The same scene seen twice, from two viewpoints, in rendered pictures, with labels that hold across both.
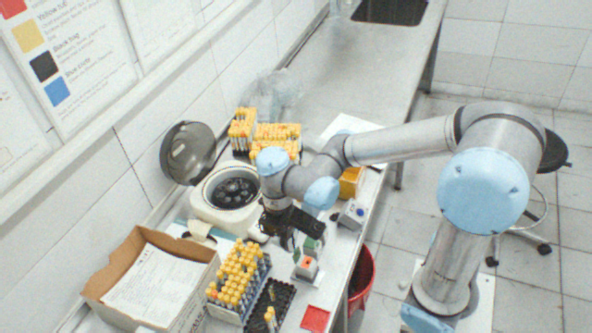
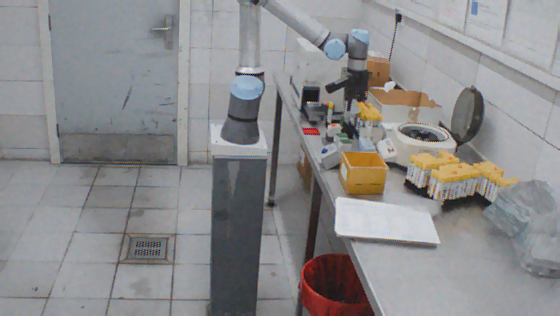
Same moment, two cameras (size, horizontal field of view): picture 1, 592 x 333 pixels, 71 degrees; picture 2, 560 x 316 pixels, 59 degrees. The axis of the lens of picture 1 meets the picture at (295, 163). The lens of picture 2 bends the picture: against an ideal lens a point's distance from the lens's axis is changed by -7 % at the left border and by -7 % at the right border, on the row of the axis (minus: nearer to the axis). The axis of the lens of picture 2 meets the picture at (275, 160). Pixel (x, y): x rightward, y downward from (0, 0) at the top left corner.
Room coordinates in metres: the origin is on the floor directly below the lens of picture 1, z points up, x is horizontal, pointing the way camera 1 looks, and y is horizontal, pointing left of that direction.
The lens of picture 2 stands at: (2.16, -1.36, 1.67)
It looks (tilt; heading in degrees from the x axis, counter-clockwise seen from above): 24 degrees down; 144
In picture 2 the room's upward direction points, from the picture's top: 5 degrees clockwise
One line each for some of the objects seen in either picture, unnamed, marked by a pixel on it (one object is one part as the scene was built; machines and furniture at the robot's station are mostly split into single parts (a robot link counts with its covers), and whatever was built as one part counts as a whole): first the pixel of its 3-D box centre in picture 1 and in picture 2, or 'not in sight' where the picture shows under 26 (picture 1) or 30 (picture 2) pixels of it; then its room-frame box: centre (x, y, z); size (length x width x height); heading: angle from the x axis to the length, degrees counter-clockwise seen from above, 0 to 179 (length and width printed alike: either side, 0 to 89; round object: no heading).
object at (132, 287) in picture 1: (158, 285); (401, 112); (0.64, 0.42, 0.95); 0.29 x 0.25 x 0.15; 63
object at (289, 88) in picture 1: (282, 82); (546, 238); (1.62, 0.02, 0.94); 0.20 x 0.17 x 0.14; 128
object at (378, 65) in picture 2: not in sight; (364, 69); (0.03, 0.74, 0.97); 0.31 x 0.23 x 0.18; 147
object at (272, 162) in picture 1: (275, 172); (358, 44); (0.68, 0.05, 1.29); 0.09 x 0.08 x 0.11; 52
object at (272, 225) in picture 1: (278, 215); (356, 83); (0.69, 0.06, 1.13); 0.09 x 0.08 x 0.12; 61
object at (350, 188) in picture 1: (343, 176); (362, 172); (1.01, -0.16, 0.93); 0.13 x 0.13 x 0.10; 62
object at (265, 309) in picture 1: (267, 301); (340, 119); (0.56, 0.11, 0.93); 0.17 x 0.09 x 0.11; 154
